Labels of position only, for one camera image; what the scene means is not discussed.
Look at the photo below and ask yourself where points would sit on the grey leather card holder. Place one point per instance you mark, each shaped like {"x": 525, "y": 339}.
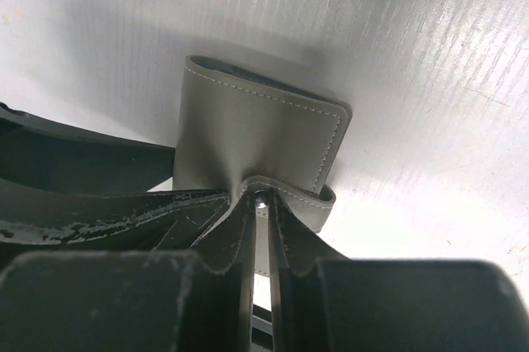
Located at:
{"x": 241, "y": 131}

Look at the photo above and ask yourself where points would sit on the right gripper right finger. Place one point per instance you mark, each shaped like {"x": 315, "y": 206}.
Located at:
{"x": 324, "y": 301}

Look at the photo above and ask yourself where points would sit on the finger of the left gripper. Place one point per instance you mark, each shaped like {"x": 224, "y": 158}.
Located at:
{"x": 33, "y": 219}
{"x": 51, "y": 156}

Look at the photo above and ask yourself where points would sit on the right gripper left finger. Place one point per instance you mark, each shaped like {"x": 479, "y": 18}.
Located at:
{"x": 199, "y": 299}

